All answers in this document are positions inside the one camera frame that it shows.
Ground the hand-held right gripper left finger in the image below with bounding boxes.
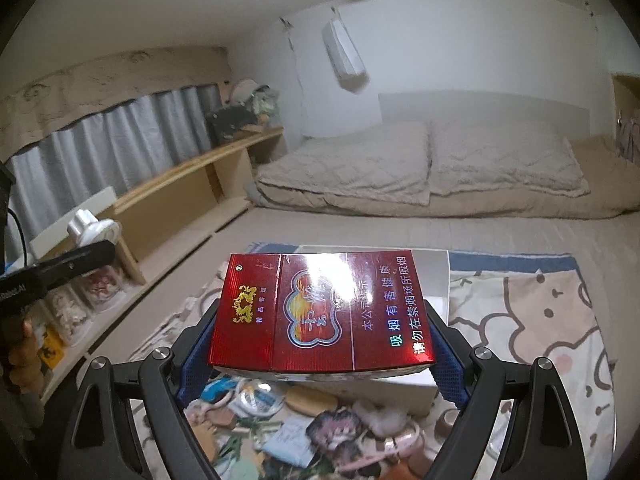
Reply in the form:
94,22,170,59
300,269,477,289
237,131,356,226
59,300,223,480

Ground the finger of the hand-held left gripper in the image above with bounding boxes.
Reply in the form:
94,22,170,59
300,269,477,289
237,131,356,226
36,240,117,289

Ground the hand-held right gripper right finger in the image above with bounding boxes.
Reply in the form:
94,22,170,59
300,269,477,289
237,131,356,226
424,300,589,480

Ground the white cardboard box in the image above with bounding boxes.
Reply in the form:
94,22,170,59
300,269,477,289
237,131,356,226
215,244,452,417

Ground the red cigarette box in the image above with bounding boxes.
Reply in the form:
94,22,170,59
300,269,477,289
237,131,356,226
207,250,436,374

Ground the person's left hand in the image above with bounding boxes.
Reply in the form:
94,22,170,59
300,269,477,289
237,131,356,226
4,321,47,400

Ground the clear bag of snacks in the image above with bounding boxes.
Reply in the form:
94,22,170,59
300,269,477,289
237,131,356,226
42,262,128,348

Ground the small white fan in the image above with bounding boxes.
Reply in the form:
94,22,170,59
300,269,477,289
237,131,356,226
66,208,122,250

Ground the small brown tape roll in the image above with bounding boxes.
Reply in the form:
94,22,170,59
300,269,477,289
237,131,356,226
434,409,463,436

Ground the yellow packet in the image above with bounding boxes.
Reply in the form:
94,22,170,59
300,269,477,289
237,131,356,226
37,330,66,368

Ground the printed cartoon blanket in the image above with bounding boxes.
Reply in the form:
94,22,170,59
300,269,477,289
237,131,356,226
127,242,617,480

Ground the pink hair band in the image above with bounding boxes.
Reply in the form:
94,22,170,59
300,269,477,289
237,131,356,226
340,422,426,472

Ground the white printed sachet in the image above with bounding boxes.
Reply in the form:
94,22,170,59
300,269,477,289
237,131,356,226
262,420,313,466

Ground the wooden oval box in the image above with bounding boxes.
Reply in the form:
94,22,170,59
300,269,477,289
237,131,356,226
286,387,341,416

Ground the grey curtain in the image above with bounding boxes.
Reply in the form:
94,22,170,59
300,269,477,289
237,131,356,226
0,82,223,261

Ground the floral printed card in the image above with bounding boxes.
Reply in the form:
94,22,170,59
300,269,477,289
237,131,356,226
306,407,371,456

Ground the wooden bedside shelf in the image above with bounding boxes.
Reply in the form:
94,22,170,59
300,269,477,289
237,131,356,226
35,126,287,288

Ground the beige mattress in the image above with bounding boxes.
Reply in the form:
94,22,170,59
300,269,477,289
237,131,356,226
42,205,640,411

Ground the beige curtain valance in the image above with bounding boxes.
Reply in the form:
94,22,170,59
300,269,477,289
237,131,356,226
0,47,234,161

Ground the beige quilted pillow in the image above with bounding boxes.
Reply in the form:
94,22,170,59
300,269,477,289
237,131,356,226
255,122,433,206
429,117,592,198

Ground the black bag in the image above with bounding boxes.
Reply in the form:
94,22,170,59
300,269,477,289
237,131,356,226
206,105,259,147

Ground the beige duvet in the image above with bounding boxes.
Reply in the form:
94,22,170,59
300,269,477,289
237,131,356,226
243,135,640,221

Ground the white cap hat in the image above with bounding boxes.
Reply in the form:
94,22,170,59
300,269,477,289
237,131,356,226
229,79,262,107

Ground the floral soft toy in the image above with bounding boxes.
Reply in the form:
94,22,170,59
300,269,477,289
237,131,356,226
252,87,281,126

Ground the white headboard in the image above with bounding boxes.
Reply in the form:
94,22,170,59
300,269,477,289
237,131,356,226
378,89,591,137

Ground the pile of clothes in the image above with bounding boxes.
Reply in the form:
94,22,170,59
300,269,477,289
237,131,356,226
617,115,640,162

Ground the white hanging bag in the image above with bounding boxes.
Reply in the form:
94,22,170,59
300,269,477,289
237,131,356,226
321,7,369,93

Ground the white labelled packet with ring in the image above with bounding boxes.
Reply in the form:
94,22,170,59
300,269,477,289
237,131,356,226
235,379,287,417

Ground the white fluffy hair tie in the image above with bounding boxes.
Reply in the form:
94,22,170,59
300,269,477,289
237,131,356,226
352,397,402,436

